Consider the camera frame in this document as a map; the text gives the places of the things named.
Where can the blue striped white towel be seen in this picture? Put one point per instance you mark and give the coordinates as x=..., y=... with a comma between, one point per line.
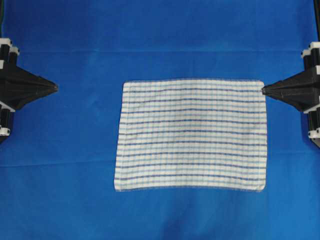
x=192, y=132

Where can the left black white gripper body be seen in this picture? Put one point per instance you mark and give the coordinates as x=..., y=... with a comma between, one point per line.
x=8, y=55

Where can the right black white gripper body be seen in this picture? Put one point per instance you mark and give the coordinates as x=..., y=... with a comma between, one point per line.
x=311, y=60

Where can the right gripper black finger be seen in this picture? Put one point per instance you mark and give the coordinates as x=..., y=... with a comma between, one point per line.
x=300, y=99
x=305, y=79

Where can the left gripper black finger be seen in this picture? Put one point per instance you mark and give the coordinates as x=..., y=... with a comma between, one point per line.
x=18, y=99
x=21, y=76

